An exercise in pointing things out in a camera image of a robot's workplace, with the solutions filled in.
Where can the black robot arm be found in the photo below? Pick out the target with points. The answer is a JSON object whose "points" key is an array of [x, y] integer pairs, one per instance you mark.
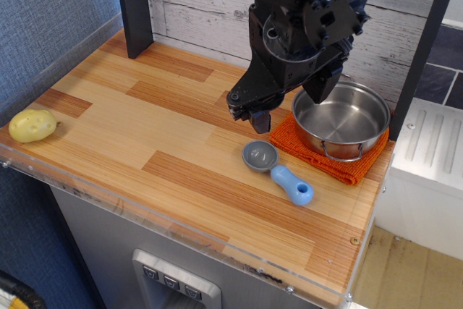
{"points": [[323, 21]]}

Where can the yellow black object bottom left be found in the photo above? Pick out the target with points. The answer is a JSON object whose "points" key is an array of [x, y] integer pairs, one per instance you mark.
{"points": [[15, 294]]}

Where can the yellow potato-shaped egg toy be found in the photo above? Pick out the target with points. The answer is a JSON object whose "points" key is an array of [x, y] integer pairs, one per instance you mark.
{"points": [[32, 125]]}

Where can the dark grey left post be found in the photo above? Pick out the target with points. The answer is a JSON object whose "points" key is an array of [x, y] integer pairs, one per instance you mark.
{"points": [[137, 26]]}

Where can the dark grey right post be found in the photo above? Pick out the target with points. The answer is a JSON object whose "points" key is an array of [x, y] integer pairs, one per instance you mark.
{"points": [[429, 34]]}

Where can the white ribbed side counter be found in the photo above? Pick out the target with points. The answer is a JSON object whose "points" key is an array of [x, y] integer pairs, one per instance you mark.
{"points": [[422, 196]]}

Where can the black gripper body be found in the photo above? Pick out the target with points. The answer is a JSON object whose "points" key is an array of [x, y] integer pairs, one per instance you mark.
{"points": [[282, 60]]}

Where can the dark grey post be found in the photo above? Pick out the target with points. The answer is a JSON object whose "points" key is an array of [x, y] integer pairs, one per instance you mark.
{"points": [[429, 34], [137, 26]]}

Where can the clear acrylic edge guard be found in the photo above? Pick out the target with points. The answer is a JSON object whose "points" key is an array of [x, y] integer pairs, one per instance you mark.
{"points": [[233, 227]]}

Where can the grey scoop with blue handle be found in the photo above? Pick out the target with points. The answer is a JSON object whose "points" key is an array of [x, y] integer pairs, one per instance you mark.
{"points": [[262, 156]]}

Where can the silver dispenser button panel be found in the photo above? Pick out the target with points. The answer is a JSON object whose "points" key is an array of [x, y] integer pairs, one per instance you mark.
{"points": [[165, 285]]}

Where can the stainless steel pot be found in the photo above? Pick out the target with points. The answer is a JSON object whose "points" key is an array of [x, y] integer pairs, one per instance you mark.
{"points": [[344, 127]]}

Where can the orange knitted cloth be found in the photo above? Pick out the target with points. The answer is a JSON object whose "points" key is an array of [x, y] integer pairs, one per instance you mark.
{"points": [[285, 138]]}

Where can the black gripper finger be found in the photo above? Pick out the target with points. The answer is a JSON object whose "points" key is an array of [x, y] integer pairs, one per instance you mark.
{"points": [[260, 121], [321, 84]]}

